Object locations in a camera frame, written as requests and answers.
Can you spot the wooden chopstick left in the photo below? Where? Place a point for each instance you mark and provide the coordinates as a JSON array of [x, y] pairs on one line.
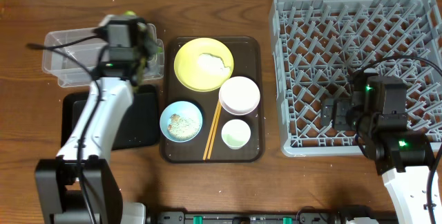
[[211, 132]]

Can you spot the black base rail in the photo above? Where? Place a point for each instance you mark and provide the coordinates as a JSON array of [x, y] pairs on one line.
[[306, 215]]

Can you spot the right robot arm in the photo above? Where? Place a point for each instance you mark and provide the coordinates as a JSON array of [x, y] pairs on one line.
[[404, 159]]

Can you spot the clear plastic bin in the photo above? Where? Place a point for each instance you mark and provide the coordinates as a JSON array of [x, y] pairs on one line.
[[86, 52]]

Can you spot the pink white bowl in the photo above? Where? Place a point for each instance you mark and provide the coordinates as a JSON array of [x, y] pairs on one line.
[[239, 95]]

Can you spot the grey dishwasher rack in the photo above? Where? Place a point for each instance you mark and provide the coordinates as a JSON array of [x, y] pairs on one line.
[[317, 43]]

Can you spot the black waste tray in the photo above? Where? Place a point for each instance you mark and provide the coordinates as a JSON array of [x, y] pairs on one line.
[[140, 126]]

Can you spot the green orange snack wrapper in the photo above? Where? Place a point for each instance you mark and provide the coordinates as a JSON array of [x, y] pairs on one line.
[[150, 62]]

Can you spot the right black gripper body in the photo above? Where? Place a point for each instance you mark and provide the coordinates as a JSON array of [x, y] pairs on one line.
[[344, 112]]

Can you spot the dark brown serving tray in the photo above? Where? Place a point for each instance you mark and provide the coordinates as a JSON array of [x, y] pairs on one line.
[[246, 55]]

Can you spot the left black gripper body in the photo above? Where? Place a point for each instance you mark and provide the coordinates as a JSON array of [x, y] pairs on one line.
[[132, 60]]

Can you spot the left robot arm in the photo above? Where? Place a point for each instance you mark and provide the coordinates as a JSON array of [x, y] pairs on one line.
[[77, 186]]

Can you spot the yellow plate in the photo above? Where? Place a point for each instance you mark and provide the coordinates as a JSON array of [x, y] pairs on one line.
[[190, 74]]

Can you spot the white napkin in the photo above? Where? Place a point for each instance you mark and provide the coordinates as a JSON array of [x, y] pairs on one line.
[[213, 65]]

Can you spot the rice food waste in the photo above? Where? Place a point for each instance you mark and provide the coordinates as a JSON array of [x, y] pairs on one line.
[[182, 128]]

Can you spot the wooden chopstick right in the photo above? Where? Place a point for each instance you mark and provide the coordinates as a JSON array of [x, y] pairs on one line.
[[214, 132]]

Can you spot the small white green cup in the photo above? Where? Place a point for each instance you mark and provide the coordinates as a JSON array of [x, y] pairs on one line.
[[236, 133]]

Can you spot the wooden chopstick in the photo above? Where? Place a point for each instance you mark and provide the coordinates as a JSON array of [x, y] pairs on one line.
[[211, 132], [214, 132]]

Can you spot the light blue bowl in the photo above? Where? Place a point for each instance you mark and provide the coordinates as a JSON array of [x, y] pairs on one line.
[[183, 108]]

